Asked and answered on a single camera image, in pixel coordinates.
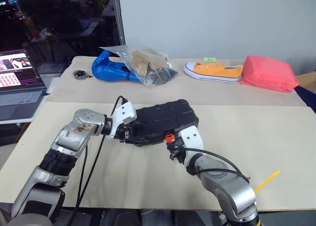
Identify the yellow zip tie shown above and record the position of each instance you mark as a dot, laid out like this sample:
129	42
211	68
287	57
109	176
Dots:
267	180

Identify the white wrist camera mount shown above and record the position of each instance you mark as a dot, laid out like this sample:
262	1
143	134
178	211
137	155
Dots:
123	115
191	138

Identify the open grey laptop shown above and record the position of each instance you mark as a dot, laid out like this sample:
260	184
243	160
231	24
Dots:
17	87

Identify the brown cardboard box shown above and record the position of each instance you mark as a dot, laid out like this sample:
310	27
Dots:
307	79

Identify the black plastic tool case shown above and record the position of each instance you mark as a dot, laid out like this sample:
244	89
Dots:
163	117

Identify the blue glove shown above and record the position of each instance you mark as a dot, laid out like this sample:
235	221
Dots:
108	70

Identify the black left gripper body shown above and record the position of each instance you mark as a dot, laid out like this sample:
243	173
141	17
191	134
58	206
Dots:
123	133

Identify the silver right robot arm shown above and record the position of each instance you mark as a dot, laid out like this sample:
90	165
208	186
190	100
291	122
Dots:
227	186

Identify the round metal tape reel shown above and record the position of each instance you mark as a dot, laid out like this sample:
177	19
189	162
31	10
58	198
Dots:
79	74

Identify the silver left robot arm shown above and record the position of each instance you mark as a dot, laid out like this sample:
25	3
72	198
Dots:
74	137

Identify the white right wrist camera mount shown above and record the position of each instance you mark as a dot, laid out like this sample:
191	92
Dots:
191	138

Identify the clear plastic bag with cardboard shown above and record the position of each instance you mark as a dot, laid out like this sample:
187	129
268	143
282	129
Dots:
150	68

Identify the pink fabric pouch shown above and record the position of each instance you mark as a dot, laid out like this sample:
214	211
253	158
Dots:
269	74

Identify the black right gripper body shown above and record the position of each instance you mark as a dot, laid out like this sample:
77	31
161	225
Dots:
177	149

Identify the ribbed metal pole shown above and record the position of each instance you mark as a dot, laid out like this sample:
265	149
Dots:
119	16

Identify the dark blue chair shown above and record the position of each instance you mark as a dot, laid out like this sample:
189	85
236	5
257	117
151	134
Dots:
308	97

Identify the green sticky note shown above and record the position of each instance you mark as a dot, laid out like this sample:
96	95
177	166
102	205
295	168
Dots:
209	60

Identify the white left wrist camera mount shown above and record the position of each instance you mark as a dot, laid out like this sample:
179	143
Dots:
123	115

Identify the orange canvas sneaker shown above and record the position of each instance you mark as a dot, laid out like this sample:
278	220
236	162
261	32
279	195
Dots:
212	71

